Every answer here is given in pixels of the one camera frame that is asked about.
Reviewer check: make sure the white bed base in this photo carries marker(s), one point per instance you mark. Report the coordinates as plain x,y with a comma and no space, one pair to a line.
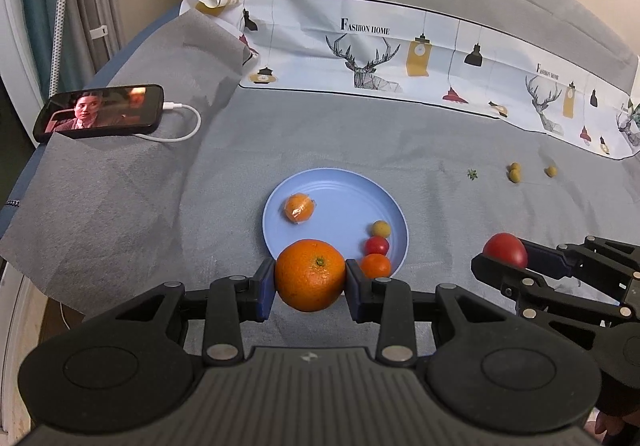
25,351

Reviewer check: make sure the white curtain clip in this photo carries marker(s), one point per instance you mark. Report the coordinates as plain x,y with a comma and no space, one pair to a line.
98,32

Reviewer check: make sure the person's right hand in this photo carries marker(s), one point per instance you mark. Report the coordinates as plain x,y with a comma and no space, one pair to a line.
612,428

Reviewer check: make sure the blue mattress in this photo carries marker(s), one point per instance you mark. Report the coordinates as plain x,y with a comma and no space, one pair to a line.
132,49

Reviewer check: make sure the white deer print cloth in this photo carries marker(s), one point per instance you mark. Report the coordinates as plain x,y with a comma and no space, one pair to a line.
310,36

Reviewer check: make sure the orange mandarin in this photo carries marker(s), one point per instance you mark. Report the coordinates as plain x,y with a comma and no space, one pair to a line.
310,274
298,207
375,266

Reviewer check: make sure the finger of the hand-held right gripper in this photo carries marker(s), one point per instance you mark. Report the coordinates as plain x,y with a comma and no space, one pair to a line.
547,258
500,276

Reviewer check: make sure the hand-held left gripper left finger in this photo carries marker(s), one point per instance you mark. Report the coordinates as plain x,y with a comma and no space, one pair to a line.
265,292

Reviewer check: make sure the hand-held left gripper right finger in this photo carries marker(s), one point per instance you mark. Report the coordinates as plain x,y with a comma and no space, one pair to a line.
355,292

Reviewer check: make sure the white window frame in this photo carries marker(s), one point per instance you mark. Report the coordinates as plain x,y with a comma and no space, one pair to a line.
15,51

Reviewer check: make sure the blue round plate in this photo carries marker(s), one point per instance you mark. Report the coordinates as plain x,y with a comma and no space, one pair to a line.
340,206

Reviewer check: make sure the black smartphone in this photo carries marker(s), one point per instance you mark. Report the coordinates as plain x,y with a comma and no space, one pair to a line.
100,111

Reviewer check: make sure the red cherry tomato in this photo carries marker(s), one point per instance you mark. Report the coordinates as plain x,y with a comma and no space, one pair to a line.
376,245
505,250

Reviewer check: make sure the green leafy fruit stem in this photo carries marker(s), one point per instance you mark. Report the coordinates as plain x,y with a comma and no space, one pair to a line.
471,174

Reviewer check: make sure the grey nonwoven cloth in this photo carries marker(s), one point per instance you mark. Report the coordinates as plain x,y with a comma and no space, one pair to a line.
150,206

